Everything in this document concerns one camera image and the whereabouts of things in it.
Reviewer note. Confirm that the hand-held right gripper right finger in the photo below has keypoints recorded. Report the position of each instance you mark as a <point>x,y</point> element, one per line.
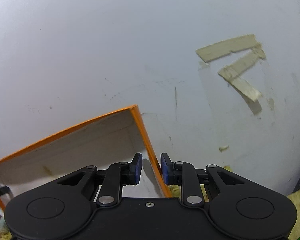
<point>165,170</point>

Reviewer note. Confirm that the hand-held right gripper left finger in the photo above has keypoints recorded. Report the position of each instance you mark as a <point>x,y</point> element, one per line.
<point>137,167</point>

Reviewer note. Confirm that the orange cardboard box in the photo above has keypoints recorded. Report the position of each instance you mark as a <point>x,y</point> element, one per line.
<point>77,150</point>

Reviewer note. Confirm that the small beige tape scrap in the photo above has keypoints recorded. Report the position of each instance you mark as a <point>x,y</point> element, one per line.
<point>223,148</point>

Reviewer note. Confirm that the beige tape strip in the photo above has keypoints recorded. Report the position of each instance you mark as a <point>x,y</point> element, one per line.
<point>247,92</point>
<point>225,47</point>
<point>240,66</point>

